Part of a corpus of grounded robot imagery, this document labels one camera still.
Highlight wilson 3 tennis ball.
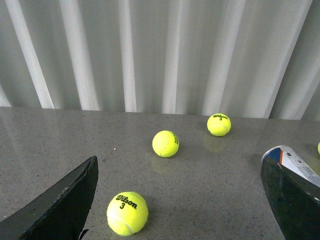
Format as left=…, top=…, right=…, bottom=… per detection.
left=207, top=113, right=232, bottom=137
left=106, top=191, right=149, bottom=236

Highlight yellow tennis ball right edge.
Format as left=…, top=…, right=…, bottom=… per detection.
left=317, top=142, right=320, bottom=155

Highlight near Wilson 3 tennis ball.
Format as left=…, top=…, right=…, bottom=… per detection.
left=106, top=191, right=149, bottom=236

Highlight clear Wilson tennis ball can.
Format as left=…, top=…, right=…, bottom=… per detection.
left=261, top=145, right=320, bottom=187

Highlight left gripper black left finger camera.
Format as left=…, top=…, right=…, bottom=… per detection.
left=0, top=156, right=99, bottom=240

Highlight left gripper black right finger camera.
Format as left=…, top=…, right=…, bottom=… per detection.
left=261, top=157, right=320, bottom=240

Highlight white pleated curtain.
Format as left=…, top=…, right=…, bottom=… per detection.
left=0, top=0, right=320, bottom=121

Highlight middle yellow tennis ball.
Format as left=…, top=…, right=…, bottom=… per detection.
left=152, top=130, right=180, bottom=158

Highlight far Wilson 3 tennis ball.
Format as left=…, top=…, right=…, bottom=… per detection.
left=207, top=113, right=232, bottom=137

